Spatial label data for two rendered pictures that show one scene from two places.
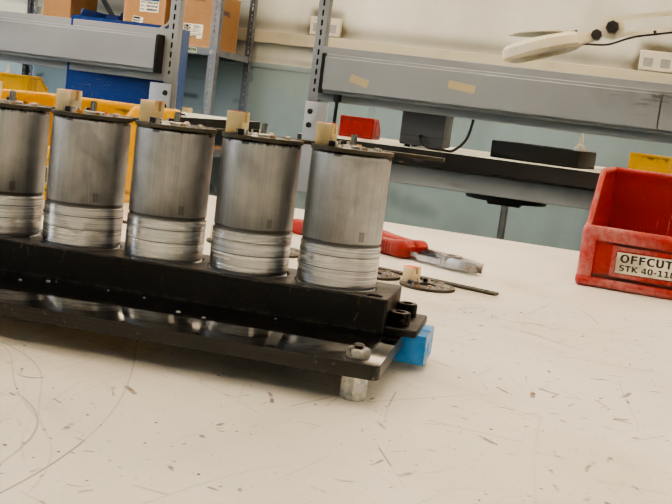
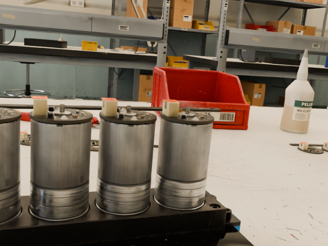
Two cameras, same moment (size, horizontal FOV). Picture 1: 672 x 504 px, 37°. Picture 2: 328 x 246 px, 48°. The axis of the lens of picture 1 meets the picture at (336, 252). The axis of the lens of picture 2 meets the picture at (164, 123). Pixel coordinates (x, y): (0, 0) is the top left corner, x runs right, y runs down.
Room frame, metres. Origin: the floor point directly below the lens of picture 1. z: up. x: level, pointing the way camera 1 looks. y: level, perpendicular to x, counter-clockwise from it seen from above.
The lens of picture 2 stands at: (0.17, 0.10, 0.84)
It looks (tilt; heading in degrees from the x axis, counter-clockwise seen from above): 12 degrees down; 328
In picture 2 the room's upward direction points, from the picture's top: 5 degrees clockwise
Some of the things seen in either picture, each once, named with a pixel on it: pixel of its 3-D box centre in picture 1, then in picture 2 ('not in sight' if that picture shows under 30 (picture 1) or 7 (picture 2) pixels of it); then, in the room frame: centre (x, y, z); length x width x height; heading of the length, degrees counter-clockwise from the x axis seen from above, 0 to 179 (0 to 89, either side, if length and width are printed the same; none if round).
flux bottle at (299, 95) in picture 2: not in sight; (299, 90); (0.47, -0.28, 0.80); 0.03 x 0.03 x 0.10
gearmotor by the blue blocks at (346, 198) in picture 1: (342, 229); (182, 165); (0.30, 0.00, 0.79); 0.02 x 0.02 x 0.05
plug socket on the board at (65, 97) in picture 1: (71, 100); not in sight; (0.32, 0.09, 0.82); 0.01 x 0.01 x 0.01; 79
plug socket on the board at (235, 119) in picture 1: (240, 122); (111, 107); (0.31, 0.03, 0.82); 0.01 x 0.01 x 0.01; 79
